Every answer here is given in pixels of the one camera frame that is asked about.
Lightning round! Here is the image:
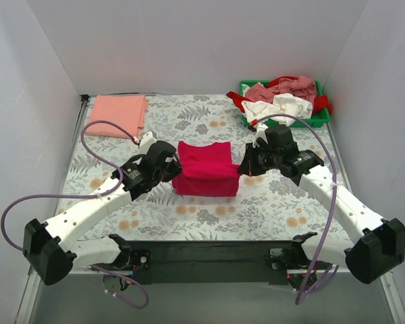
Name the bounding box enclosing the magenta t shirt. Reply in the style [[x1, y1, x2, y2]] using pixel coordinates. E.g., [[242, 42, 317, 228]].
[[172, 141, 240, 197]]

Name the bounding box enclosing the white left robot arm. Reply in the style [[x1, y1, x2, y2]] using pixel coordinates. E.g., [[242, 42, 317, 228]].
[[23, 140, 182, 286]]

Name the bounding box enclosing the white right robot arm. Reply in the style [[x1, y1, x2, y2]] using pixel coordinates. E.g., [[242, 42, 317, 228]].
[[238, 124, 405, 284]]

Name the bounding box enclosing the green plastic bin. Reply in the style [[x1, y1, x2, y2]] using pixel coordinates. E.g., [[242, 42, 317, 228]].
[[239, 80, 330, 129]]

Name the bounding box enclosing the white crumpled t shirt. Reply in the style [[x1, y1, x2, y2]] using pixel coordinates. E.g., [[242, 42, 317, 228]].
[[242, 93, 313, 126]]

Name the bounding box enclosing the folded salmon pink t shirt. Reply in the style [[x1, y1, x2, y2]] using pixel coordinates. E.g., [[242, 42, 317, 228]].
[[88, 95, 149, 136]]

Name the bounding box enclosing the red crumpled t shirt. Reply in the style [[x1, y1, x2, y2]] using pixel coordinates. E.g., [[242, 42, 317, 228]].
[[313, 95, 332, 115]]

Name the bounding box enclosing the dusty pink crumpled t shirt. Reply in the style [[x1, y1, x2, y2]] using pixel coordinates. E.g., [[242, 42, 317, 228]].
[[244, 76, 317, 103]]

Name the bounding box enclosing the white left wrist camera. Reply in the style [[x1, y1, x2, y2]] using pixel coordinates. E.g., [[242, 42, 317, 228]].
[[138, 131, 157, 154]]

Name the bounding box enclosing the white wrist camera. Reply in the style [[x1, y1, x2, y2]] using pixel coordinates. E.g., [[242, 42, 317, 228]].
[[252, 123, 268, 148], [138, 131, 157, 154]]

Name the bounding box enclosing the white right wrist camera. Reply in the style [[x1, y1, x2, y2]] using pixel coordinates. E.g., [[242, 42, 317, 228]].
[[252, 123, 268, 148]]

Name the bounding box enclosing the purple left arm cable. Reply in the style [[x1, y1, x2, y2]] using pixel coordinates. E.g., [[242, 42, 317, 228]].
[[0, 120, 150, 309]]

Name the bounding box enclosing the aluminium frame rail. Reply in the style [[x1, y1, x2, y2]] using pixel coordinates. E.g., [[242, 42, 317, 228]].
[[16, 269, 405, 323]]

